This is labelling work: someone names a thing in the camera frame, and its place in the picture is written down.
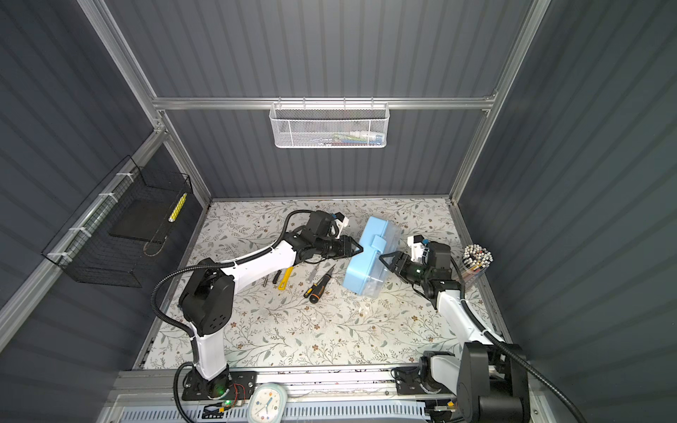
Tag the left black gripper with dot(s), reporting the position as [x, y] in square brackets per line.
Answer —
[347, 249]

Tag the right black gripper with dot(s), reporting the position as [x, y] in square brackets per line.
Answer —
[401, 259]

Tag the light blue plastic tool box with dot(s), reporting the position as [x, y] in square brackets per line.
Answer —
[366, 274]

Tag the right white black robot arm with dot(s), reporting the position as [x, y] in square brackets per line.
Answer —
[490, 378]

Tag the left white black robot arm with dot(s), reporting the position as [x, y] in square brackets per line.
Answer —
[208, 297]

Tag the black orange screwdriver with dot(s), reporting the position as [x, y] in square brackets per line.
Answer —
[315, 293]

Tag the yellow pipe wrench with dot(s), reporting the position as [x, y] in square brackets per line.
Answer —
[287, 275]

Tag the floral table mat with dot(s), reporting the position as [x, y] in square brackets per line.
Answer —
[273, 328]

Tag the clear cup of markers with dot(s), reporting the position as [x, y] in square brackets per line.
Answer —
[475, 260]

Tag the white analog clock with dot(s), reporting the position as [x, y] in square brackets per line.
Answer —
[267, 404]

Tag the yellow marker in black basket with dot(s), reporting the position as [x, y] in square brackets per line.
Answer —
[177, 208]

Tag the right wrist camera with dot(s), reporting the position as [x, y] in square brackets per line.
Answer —
[418, 245]

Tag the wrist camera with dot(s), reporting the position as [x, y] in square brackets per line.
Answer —
[418, 245]
[341, 220]

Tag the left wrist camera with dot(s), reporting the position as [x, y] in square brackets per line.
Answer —
[341, 220]

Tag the white wire mesh basket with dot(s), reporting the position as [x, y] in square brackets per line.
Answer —
[342, 128]

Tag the black wire wall basket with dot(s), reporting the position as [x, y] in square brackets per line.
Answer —
[118, 239]

